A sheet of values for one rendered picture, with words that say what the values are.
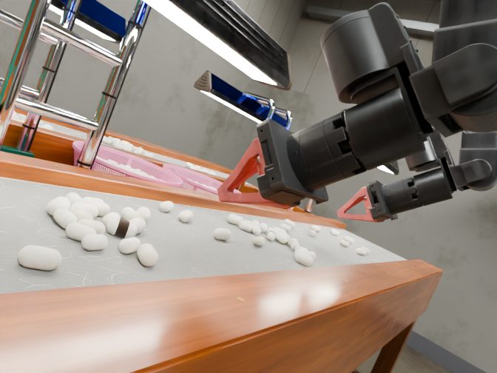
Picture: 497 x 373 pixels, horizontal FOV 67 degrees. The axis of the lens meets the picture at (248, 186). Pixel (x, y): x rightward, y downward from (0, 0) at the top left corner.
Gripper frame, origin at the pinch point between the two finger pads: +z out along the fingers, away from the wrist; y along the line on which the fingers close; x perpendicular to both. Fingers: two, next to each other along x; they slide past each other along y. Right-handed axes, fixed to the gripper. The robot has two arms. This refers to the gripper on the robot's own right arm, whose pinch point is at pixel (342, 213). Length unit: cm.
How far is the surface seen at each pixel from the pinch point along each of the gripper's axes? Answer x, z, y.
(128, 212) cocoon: -2.6, 19.4, 36.4
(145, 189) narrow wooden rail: -11.0, 28.6, 23.8
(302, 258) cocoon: 7.2, 8.1, 5.2
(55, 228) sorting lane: 1, 18, 49
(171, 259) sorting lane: 6.0, 11.6, 37.1
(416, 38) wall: -165, -25, -243
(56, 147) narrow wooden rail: -30, 55, 25
